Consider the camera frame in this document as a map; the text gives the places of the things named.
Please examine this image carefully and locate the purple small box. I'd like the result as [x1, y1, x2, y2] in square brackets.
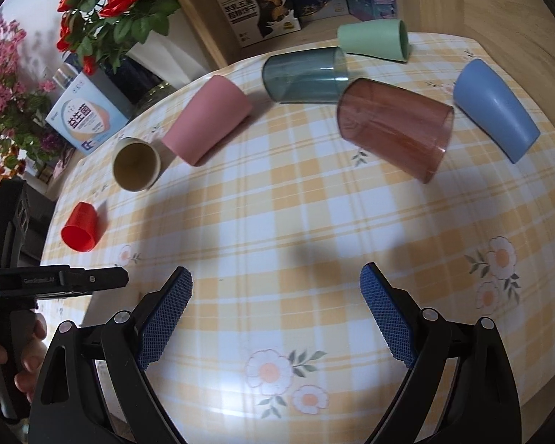
[347, 0, 398, 21]

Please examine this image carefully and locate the beige plastic cup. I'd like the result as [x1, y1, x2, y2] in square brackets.
[112, 137, 161, 192]

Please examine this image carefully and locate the light blue probiotic box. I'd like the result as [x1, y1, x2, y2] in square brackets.
[46, 70, 133, 155]

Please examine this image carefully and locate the gold ornate tray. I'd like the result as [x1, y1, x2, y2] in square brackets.
[133, 81, 176, 117]

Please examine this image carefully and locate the red plastic cup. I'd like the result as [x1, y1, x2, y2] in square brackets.
[61, 202, 98, 253]

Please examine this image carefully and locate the red rose bouquet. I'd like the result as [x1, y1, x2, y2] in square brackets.
[57, 0, 180, 75]

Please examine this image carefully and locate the teal transparent cup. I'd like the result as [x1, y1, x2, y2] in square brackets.
[262, 47, 350, 104]

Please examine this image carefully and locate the maroon transparent cup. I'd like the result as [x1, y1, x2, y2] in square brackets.
[337, 78, 454, 184]

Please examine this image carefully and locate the dark snack box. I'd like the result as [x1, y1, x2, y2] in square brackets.
[216, 0, 302, 48]

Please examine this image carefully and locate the pink plastic cup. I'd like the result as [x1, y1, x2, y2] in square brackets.
[162, 75, 252, 165]

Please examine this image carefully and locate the pink blossom plant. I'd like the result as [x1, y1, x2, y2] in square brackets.
[0, 14, 67, 183]

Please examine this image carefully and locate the blue plastic cup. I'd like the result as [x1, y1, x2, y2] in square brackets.
[453, 58, 541, 164]

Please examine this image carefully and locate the left hand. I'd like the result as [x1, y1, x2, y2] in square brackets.
[0, 313, 47, 403]

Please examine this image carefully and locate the dark blue patterned box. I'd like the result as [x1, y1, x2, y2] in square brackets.
[100, 56, 162, 104]

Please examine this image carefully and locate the white faceted flower pot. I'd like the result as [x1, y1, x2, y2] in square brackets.
[128, 9, 210, 89]

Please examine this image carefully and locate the silver can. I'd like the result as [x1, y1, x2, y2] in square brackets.
[52, 62, 79, 90]

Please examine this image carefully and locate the yellow plaid floral tablecloth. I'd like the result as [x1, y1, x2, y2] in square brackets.
[41, 33, 555, 443]

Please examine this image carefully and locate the wooden shelf unit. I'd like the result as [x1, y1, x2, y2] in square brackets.
[154, 0, 555, 70]

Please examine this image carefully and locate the mint green cup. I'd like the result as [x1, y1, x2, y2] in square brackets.
[337, 19, 409, 63]

